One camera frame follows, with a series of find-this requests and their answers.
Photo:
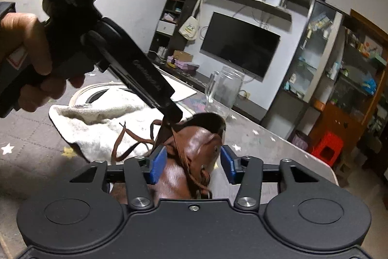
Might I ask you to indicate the red plastic stool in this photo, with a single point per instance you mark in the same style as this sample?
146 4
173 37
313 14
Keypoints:
328 148

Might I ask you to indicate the white notebook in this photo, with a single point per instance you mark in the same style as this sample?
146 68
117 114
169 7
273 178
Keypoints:
181 90

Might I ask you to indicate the wooden display cabinet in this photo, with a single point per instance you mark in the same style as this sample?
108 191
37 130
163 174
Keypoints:
334 81

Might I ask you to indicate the purple patterned bin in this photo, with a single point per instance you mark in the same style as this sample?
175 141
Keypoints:
301 140

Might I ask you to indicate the person left hand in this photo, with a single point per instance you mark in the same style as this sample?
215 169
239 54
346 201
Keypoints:
25 30

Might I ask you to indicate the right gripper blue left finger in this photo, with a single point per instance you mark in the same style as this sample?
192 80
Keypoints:
139 173

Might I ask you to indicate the black wall television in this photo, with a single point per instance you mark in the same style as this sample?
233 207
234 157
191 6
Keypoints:
240 43

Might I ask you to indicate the clear glass mason jar mug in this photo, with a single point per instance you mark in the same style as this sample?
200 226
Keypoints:
222 90

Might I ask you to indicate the brown shoelace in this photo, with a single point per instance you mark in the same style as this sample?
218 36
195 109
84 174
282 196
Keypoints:
169 152

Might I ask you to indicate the white canvas tote bag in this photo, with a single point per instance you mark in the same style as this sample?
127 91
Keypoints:
190 28

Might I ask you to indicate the white towel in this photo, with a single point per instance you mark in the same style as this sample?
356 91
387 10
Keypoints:
94 128

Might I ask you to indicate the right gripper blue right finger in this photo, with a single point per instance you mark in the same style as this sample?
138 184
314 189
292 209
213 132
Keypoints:
247 172

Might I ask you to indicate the dark wall shelf unit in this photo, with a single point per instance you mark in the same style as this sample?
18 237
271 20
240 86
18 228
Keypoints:
179 7

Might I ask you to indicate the grey star pattern table mat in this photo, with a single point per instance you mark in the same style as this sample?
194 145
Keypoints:
39 155

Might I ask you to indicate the brown leather shoe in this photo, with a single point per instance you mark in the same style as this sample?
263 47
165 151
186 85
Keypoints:
188 155

